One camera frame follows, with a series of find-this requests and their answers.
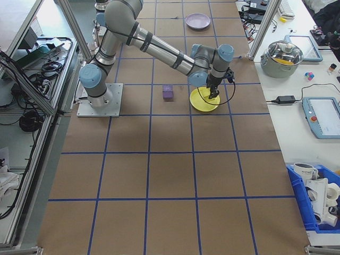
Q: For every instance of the purple foam block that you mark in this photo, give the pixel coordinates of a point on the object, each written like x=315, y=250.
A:
x=168, y=93

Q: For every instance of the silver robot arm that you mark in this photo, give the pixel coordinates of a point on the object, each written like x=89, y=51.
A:
x=102, y=5
x=159, y=47

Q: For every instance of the yellow round plate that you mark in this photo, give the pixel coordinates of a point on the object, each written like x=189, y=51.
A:
x=202, y=105

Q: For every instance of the lavender round plate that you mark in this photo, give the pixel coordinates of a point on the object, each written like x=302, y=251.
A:
x=197, y=21

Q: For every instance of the silver cooking pot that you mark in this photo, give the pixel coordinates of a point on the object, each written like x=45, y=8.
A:
x=276, y=71

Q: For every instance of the black power adapter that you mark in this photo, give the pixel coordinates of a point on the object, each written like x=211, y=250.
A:
x=285, y=99

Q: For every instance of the silver pot lid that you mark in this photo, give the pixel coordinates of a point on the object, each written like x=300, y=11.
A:
x=281, y=50

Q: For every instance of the flat black electronics box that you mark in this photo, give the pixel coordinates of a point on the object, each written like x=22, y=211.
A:
x=255, y=18

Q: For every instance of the black labelled electronics box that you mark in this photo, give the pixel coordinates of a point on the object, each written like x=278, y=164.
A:
x=255, y=6

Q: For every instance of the small yellow bench block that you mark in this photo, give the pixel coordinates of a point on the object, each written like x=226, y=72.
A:
x=283, y=19

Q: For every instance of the blue grey teach pendant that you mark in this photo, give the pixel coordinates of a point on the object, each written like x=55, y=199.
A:
x=324, y=117
x=302, y=46

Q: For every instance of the small colourful ball toy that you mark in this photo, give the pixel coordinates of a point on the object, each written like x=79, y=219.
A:
x=309, y=76

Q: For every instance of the white workbench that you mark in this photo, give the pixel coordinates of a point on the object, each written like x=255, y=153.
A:
x=292, y=148

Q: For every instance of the white keyboard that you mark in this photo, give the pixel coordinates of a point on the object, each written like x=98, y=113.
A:
x=285, y=8

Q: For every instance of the small red black device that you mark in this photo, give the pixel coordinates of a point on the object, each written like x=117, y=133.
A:
x=316, y=32

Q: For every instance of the small dark capped bottle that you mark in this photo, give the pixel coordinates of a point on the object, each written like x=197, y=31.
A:
x=331, y=69

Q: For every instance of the white printed mug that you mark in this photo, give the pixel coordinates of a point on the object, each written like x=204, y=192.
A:
x=302, y=172

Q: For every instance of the black bag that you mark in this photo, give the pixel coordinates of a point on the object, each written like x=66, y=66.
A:
x=326, y=16

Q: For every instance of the blue plastic bin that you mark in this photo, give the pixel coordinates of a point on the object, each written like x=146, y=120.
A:
x=300, y=202

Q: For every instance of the white plastic pipe fittings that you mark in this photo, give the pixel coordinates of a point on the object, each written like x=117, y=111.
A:
x=321, y=196

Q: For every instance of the white power strip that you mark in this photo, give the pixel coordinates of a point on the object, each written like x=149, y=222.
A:
x=46, y=86

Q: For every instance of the green flat board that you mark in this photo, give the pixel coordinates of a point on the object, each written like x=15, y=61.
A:
x=34, y=54

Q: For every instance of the grey box device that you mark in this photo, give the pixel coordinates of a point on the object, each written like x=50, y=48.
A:
x=27, y=38

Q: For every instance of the white crumpled cloth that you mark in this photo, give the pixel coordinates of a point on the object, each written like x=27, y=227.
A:
x=8, y=180

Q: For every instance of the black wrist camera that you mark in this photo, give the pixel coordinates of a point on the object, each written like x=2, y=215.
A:
x=230, y=75

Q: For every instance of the aluminium profile post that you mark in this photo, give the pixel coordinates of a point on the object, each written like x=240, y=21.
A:
x=263, y=29

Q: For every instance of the metal corner bracket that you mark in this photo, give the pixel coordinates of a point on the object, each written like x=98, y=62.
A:
x=318, y=251

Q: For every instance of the V-shaped aluminium bar frame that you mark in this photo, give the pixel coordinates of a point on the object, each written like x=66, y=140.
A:
x=31, y=180

